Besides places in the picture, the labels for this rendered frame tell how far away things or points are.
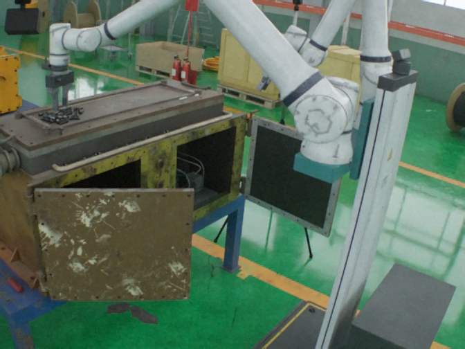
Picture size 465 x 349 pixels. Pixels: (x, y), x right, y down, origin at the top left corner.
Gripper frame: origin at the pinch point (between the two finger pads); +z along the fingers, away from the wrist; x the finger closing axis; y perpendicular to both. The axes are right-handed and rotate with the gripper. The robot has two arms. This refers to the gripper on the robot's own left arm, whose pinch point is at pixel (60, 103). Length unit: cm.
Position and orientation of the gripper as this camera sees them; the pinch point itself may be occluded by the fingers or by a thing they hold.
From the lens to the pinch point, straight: 195.0
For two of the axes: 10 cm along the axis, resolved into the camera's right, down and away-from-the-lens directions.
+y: 9.3, 2.3, -3.0
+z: -1.0, 9.1, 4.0
